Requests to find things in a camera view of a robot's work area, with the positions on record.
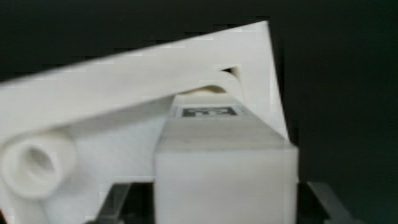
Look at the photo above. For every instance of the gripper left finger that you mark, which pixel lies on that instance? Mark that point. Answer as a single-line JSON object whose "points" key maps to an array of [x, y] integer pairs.
{"points": [[110, 210]]}

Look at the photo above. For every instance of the white desk leg front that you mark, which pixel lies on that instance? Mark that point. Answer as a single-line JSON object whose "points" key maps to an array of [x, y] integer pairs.
{"points": [[226, 166]]}

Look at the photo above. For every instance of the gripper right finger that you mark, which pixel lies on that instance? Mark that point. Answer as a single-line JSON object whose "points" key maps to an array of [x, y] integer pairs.
{"points": [[320, 207]]}

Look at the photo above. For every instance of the white desk tabletop tray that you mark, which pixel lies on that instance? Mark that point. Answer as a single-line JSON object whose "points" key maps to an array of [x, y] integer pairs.
{"points": [[103, 86]]}

